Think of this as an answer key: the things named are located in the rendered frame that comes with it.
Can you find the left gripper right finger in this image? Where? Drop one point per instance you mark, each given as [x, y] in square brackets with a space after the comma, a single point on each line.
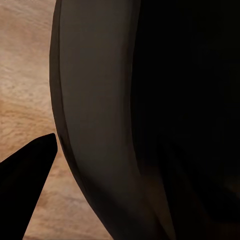
[201, 206]

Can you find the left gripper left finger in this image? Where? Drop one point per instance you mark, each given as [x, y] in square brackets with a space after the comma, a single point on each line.
[22, 178]

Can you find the cauldron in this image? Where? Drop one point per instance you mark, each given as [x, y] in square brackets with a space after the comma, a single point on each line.
[122, 71]

